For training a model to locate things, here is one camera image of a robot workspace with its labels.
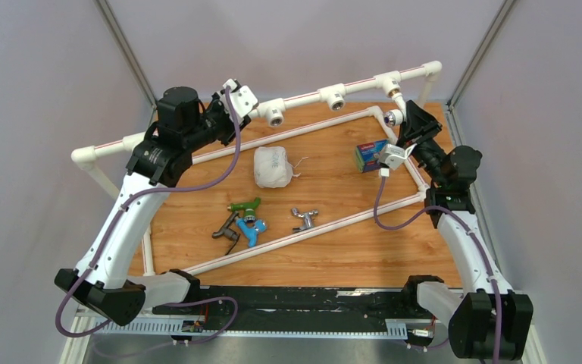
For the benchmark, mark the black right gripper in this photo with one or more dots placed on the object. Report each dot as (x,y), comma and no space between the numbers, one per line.
(418,126)

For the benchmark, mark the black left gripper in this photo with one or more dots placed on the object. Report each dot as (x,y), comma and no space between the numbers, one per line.
(217,105)

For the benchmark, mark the white plastic faucet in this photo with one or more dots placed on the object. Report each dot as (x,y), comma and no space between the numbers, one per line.
(396,116)

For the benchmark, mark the white PVC pipe frame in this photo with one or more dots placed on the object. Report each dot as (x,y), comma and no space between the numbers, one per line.
(85,158)

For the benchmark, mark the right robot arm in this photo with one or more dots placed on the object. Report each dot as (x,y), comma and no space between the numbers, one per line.
(488,320)

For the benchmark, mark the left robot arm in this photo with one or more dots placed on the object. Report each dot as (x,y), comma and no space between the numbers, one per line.
(100,280)

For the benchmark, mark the green sponge pack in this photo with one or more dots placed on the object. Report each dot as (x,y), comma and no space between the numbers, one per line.
(367,155)

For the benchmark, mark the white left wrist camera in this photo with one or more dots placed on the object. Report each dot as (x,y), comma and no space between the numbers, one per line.
(241,97)

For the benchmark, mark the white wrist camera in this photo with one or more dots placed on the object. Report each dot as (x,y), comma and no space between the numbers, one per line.
(392,157)
(241,97)

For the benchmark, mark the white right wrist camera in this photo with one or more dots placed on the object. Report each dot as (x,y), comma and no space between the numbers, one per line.
(392,157)

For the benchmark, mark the white drawstring bag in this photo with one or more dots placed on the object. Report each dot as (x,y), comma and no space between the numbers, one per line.
(272,168)

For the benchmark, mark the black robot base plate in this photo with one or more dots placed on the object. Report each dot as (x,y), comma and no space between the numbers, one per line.
(302,308)

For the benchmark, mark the white slotted cable duct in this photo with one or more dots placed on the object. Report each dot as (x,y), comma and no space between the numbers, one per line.
(181,327)

